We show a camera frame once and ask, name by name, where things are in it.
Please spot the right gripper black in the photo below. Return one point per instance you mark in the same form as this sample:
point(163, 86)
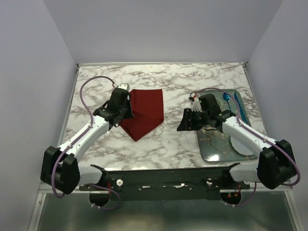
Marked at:
point(186, 125)

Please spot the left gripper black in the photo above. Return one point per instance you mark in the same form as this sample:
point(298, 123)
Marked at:
point(130, 114)

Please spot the dark red cloth napkin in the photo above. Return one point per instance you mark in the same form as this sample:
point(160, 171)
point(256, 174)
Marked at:
point(148, 113)

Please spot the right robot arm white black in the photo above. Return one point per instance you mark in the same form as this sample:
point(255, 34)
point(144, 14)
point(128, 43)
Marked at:
point(275, 162)

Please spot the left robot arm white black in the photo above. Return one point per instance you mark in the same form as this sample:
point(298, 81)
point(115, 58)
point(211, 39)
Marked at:
point(60, 167)

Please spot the floral teal serving tray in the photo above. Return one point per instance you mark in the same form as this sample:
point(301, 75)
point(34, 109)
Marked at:
point(216, 146)

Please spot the light green cup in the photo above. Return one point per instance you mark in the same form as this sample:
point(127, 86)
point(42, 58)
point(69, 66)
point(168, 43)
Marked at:
point(219, 102)

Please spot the blue metallic spoon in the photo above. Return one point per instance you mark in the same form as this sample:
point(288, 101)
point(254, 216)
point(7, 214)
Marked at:
point(226, 98)

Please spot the pale blue small plate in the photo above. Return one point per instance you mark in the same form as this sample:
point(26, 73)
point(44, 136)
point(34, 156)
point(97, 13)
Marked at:
point(241, 149)

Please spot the blue metallic knife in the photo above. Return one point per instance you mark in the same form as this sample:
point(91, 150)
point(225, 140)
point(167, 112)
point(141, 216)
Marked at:
point(241, 109)

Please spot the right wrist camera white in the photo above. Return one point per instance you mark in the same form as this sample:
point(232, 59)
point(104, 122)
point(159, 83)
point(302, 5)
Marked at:
point(196, 106)

